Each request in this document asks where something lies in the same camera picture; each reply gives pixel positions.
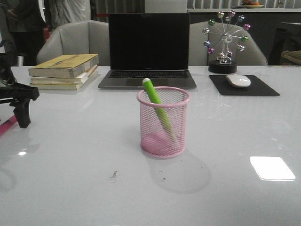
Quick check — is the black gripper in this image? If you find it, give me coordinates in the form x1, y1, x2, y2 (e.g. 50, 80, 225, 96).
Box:
0, 83, 40, 128

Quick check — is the pink red pen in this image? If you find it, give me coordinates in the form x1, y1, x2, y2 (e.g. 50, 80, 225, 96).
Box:
0, 115, 17, 136

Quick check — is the green pen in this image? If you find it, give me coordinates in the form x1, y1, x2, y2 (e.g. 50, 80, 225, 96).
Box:
142, 78, 176, 142

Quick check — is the pink mesh pen holder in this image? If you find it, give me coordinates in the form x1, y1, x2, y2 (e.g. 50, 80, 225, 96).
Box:
137, 86, 190, 158

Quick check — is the bottom book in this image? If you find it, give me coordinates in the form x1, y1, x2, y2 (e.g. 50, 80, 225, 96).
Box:
30, 75, 93, 90

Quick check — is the top yellow book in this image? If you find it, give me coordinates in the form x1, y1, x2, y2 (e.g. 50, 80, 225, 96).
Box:
29, 54, 99, 78

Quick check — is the middle book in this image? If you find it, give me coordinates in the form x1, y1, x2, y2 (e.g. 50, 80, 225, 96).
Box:
31, 65, 97, 84

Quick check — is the person in dark clothes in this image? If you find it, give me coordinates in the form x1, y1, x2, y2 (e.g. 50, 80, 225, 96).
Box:
2, 0, 45, 65

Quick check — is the left grey chair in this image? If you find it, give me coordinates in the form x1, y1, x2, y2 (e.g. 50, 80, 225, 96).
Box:
37, 20, 110, 66

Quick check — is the grey chair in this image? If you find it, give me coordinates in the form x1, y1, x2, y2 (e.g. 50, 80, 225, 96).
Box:
37, 20, 110, 66
189, 21, 268, 66

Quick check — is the person in white shirt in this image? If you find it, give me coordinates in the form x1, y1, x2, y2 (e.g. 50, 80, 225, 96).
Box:
45, 0, 91, 29

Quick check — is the grey laptop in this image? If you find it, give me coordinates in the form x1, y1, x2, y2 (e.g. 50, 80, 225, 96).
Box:
98, 13, 196, 89

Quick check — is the right grey chair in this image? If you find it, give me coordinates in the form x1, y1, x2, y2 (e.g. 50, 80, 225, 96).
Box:
189, 21, 268, 66

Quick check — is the ferris wheel desk ornament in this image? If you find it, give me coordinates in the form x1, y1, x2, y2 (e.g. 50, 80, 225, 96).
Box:
202, 10, 251, 74

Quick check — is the white computer mouse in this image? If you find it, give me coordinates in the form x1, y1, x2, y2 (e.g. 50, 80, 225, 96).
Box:
225, 74, 251, 88

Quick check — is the black mouse pad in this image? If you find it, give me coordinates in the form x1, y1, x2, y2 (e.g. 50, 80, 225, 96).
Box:
209, 75, 280, 97

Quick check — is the bowl of fruit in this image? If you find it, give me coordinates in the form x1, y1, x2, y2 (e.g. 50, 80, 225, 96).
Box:
242, 0, 263, 8

